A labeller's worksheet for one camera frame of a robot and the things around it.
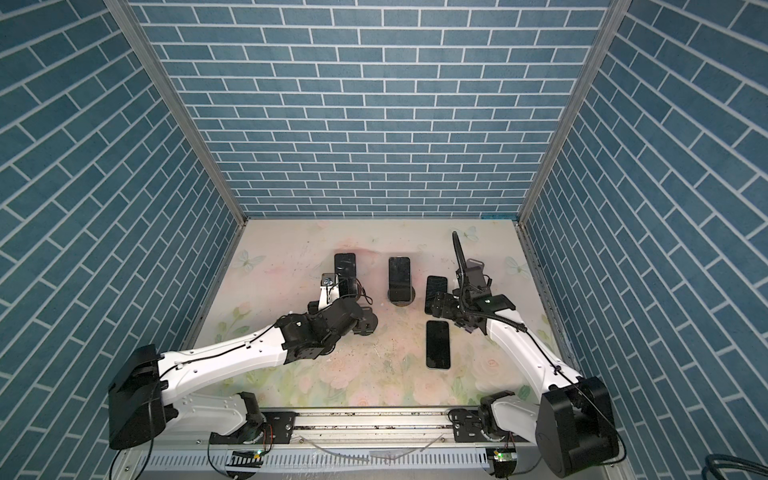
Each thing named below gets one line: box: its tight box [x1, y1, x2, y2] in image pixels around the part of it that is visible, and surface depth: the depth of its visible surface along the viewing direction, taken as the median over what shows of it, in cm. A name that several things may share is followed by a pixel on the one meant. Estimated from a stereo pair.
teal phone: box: [426, 320, 451, 370], surface depth 88 cm
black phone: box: [424, 276, 448, 315], surface depth 104 cm
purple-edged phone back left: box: [334, 253, 357, 298], surface depth 96 cm
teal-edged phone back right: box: [388, 256, 411, 302], surface depth 93 cm
